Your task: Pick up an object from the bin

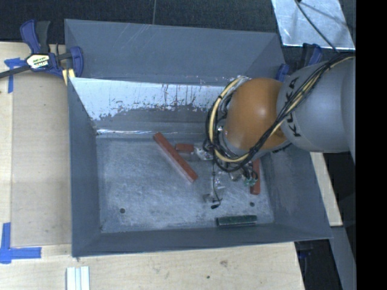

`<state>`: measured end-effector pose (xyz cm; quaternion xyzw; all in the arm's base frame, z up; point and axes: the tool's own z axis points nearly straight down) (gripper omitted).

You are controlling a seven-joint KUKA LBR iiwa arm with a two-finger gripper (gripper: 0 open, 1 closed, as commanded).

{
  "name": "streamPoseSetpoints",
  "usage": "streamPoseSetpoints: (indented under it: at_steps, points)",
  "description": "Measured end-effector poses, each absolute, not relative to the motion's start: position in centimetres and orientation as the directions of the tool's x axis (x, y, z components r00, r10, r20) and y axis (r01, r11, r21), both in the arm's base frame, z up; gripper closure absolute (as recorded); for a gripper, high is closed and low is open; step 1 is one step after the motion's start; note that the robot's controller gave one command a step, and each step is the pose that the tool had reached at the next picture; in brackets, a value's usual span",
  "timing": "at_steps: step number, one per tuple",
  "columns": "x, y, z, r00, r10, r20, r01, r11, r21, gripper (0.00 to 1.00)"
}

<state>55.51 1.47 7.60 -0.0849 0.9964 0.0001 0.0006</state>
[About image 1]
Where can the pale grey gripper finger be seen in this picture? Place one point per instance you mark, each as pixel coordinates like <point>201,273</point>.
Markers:
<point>219,185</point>
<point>207,197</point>

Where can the dark green flat block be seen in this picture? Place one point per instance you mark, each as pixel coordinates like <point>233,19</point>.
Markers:
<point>236,220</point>

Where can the long red-brown flat block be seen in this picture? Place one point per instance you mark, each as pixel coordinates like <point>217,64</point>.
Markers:
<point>176,159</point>

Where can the short red-brown flat block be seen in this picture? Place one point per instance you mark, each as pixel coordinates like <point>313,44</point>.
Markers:
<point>184,147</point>

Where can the grey metal bin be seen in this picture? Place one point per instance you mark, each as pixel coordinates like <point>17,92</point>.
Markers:
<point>151,192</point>

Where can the pale wood flat board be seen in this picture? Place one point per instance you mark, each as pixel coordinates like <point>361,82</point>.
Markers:
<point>39,162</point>

